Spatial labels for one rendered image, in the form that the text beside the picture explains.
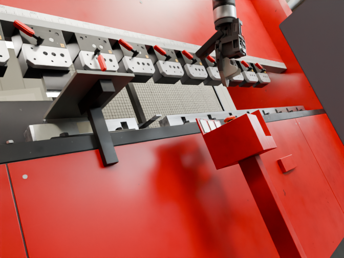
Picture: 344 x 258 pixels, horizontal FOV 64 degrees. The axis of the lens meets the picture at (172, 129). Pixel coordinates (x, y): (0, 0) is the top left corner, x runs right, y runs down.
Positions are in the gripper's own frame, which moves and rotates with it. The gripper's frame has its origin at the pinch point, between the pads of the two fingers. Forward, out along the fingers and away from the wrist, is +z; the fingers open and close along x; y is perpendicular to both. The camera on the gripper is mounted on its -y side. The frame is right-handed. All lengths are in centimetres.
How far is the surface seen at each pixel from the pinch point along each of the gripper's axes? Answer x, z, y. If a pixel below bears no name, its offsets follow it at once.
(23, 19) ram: -34, -27, -57
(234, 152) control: -5.2, 22.7, 3.2
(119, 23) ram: 7, -38, -50
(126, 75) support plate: -26.7, -1.5, -19.2
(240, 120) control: -5.3, 13.0, 6.0
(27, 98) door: 72, -38, -229
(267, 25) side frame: 181, -88, -18
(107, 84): -31.8, 1.4, -21.7
